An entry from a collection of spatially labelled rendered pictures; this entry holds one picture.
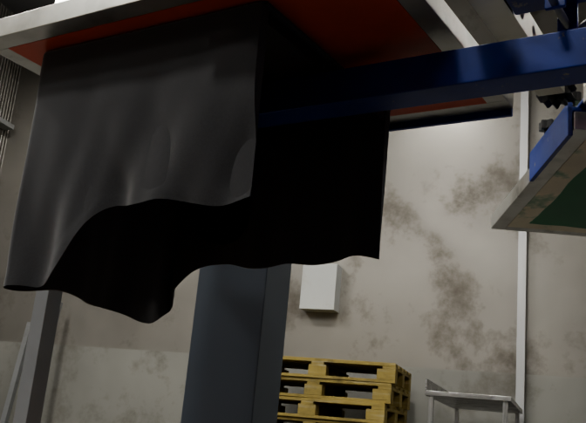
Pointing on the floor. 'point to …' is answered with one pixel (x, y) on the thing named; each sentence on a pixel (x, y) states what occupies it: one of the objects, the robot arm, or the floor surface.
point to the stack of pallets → (315, 385)
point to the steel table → (480, 402)
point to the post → (37, 357)
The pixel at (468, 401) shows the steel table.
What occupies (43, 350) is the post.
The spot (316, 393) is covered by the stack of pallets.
